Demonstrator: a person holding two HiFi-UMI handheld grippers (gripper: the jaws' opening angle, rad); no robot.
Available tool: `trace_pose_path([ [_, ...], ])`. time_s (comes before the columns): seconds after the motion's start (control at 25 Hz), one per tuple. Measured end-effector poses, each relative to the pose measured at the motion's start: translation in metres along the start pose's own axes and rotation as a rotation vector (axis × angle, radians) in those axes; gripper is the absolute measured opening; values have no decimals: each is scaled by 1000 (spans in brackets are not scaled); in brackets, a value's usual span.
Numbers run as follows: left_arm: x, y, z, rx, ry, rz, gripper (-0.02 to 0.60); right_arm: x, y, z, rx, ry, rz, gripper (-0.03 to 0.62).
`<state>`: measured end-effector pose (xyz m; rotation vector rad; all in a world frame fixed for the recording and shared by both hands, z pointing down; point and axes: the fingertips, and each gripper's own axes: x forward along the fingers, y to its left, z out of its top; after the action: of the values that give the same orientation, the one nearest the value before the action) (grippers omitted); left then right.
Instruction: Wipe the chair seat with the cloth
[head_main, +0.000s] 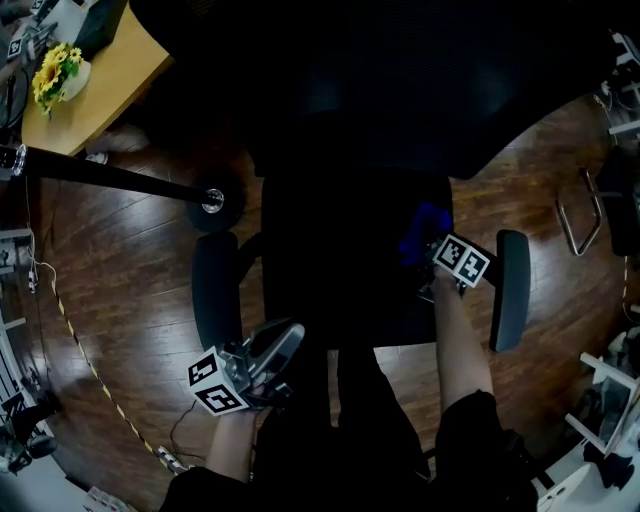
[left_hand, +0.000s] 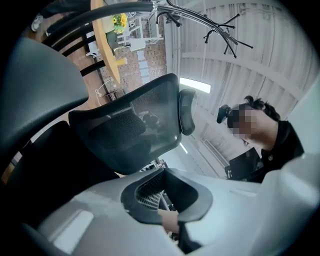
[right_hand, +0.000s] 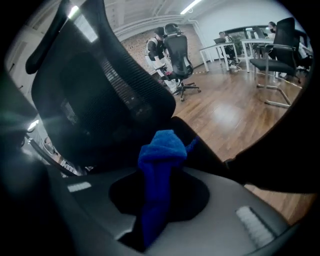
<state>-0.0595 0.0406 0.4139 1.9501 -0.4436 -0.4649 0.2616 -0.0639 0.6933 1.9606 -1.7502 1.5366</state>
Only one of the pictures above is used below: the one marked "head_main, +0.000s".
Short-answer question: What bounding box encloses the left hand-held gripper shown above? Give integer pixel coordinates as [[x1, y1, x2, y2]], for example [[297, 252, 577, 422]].
[[188, 317, 307, 418]]

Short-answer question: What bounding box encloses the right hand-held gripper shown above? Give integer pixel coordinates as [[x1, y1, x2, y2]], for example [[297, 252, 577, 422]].
[[417, 233, 492, 301]]

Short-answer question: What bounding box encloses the blue cloth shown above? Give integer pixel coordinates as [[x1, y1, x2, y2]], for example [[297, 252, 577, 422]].
[[398, 201, 454, 269]]

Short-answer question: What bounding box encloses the black office chair seat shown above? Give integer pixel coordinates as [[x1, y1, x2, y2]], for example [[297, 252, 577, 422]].
[[260, 167, 454, 349]]

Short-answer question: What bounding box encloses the person's right forearm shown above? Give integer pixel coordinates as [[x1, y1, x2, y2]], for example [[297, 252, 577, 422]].
[[431, 268, 497, 417]]

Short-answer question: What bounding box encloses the person's left forearm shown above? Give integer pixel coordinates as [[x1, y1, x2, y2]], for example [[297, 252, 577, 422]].
[[204, 405, 259, 484]]

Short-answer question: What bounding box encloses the person's left hand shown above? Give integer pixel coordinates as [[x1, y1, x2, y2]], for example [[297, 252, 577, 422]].
[[243, 383, 267, 412]]

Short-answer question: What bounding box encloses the black chair armrest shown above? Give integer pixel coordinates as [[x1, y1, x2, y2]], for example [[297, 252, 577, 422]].
[[192, 230, 244, 354], [488, 229, 532, 354]]

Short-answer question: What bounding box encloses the yellow black floor tape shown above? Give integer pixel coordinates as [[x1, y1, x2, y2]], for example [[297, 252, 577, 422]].
[[52, 279, 177, 472]]

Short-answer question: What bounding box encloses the person's black clothing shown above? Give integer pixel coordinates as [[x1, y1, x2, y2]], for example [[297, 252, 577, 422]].
[[159, 344, 542, 512]]

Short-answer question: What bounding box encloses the white framed stand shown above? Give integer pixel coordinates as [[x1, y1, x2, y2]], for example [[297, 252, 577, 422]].
[[564, 349, 640, 457]]

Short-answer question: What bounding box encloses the white desk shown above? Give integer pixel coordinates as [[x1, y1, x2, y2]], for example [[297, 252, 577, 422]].
[[593, 29, 640, 137]]

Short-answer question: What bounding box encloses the white metal rack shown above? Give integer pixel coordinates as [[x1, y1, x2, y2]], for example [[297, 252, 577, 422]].
[[0, 227, 37, 401]]

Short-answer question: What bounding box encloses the black coat rack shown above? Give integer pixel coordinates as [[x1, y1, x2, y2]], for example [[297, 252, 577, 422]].
[[0, 143, 247, 234]]

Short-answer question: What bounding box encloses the round wooden table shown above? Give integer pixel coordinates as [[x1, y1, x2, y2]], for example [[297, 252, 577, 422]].
[[20, 0, 176, 158]]

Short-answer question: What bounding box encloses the sunflower bouquet in white vase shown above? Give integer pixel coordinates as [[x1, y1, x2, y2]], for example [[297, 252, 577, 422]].
[[31, 42, 93, 118]]

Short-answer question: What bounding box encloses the black box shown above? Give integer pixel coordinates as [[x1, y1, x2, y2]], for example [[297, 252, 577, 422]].
[[74, 0, 129, 52]]

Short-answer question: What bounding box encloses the black floor cable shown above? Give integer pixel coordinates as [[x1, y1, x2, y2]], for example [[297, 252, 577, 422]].
[[168, 397, 207, 462]]

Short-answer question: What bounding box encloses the black chair with chrome frame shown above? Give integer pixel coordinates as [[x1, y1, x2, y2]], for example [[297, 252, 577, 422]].
[[555, 144, 640, 259]]

